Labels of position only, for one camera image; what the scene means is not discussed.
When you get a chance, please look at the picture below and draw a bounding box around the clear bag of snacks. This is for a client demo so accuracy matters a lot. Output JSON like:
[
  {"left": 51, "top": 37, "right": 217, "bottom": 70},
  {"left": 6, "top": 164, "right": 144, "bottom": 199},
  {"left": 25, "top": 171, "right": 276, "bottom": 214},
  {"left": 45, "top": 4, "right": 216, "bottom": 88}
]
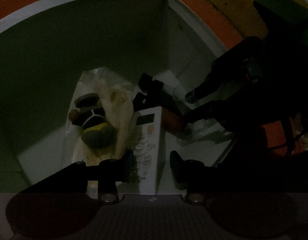
[{"left": 61, "top": 67, "right": 135, "bottom": 170}]

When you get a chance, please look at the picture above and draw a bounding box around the orange lighter with black cap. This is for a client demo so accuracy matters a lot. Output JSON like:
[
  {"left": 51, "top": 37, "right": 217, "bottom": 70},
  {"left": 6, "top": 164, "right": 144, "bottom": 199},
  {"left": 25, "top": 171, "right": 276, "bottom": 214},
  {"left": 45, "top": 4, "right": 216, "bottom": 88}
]
[{"left": 132, "top": 92, "right": 195, "bottom": 140}]

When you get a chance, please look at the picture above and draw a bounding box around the small yellow-faced toy figure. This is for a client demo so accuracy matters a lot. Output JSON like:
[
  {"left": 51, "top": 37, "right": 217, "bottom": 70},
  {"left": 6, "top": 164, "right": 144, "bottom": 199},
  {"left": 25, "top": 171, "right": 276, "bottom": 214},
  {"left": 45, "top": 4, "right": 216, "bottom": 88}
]
[{"left": 68, "top": 93, "right": 117, "bottom": 150}]

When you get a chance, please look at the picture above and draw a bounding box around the white remote control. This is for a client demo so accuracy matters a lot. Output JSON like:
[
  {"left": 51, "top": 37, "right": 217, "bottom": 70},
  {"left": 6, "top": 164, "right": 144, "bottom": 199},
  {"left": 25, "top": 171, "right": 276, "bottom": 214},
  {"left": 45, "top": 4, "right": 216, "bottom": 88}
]
[{"left": 130, "top": 106, "right": 162, "bottom": 195}]

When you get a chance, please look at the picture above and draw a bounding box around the open white cardboard box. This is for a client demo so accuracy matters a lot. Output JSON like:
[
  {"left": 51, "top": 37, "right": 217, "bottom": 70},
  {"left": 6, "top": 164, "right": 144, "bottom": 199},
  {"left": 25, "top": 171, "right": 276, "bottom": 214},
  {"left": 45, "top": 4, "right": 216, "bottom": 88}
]
[{"left": 0, "top": 0, "right": 228, "bottom": 192}]

